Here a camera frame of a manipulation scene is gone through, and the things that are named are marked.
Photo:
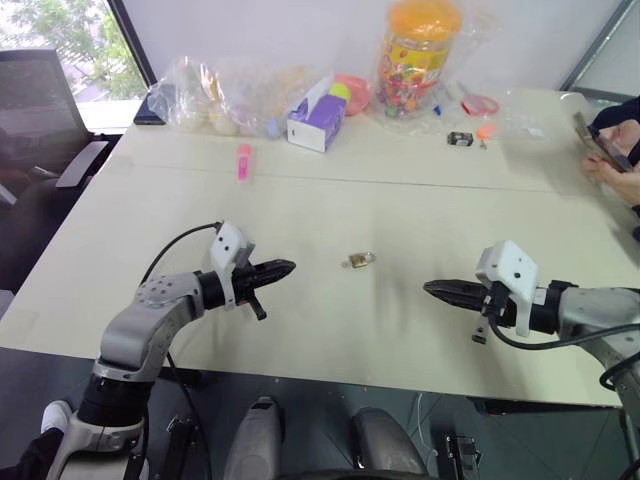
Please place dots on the grey rounded robot leg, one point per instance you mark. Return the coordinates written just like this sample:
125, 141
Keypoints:
255, 440
385, 445

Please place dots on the small brass padlock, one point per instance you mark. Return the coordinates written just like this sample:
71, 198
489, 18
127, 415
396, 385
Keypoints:
361, 260

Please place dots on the clear plastic bag of items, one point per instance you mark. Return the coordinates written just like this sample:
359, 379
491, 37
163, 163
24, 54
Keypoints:
220, 100

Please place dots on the white shoe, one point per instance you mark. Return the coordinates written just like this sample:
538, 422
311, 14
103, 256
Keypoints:
56, 415

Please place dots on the pink round container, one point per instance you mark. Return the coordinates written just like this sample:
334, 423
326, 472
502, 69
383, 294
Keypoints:
356, 95

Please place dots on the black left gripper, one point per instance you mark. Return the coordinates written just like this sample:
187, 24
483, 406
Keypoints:
245, 282

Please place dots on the black window frame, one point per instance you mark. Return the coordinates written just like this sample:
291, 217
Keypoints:
131, 42

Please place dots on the black office chair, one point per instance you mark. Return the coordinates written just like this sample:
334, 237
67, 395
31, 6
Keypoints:
40, 135

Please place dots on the candy jar with orange lid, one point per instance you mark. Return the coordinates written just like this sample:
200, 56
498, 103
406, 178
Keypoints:
412, 65

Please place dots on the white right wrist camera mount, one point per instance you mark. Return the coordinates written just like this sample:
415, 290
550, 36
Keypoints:
512, 272

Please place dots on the smartphone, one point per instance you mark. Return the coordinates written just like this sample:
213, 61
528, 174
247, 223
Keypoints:
597, 142

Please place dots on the small black box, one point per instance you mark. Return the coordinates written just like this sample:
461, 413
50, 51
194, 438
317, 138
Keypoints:
460, 138

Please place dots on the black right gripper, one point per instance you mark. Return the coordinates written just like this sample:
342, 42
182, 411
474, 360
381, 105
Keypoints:
502, 307

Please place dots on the person's dark sleeve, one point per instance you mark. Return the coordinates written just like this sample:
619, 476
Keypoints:
622, 112

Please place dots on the pink marker pen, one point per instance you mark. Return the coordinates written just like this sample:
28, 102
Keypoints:
244, 162

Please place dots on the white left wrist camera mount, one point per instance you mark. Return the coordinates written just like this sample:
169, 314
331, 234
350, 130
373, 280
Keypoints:
227, 250

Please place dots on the black device under table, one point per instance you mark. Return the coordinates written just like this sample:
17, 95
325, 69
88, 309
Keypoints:
461, 457

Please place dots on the dark blue notebook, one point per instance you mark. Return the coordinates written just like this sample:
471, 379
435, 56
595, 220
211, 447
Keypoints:
147, 112

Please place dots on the black stand under table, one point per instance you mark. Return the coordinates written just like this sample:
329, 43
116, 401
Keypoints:
182, 445

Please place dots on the small blue clip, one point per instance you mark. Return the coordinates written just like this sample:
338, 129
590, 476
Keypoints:
437, 109

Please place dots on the purple white tissue box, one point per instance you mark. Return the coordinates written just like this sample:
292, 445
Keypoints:
320, 120

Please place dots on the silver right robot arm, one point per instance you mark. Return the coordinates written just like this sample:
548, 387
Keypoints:
595, 310

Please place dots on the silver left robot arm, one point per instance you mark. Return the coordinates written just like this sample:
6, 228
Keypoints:
142, 325

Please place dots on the person's bare hand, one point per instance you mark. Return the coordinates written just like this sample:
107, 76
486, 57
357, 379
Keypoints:
612, 182
617, 137

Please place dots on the yellow-green ball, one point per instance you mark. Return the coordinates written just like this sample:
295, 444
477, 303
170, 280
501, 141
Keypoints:
339, 90

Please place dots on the crumpled clear plastic wrap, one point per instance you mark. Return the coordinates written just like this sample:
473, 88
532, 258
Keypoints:
515, 120

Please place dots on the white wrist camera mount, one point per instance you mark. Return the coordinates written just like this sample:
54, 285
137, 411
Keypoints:
227, 250
512, 272

